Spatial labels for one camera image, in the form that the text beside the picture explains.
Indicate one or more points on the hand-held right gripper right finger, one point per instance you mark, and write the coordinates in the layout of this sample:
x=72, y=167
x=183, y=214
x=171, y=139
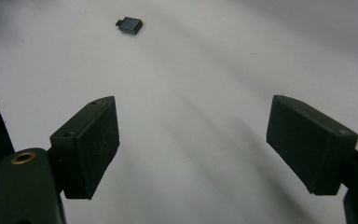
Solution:
x=307, y=143

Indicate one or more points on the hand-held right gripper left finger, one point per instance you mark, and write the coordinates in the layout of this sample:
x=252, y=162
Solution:
x=87, y=146

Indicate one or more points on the small dark grey adapter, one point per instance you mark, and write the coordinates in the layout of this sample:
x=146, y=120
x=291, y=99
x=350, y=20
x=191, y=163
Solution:
x=131, y=25

